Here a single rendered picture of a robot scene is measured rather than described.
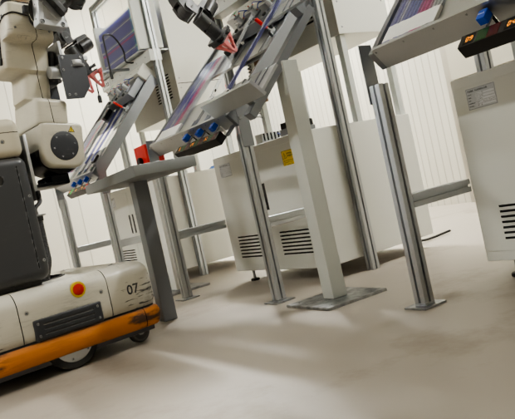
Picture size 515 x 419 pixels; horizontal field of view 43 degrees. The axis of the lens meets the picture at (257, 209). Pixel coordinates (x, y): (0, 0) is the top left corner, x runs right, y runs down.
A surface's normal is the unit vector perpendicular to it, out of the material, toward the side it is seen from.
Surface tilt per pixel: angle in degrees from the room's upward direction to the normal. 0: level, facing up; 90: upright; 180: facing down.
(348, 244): 90
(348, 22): 90
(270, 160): 90
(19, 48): 90
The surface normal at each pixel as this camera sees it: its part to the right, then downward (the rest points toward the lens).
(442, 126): -0.83, 0.20
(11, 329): 0.64, -0.12
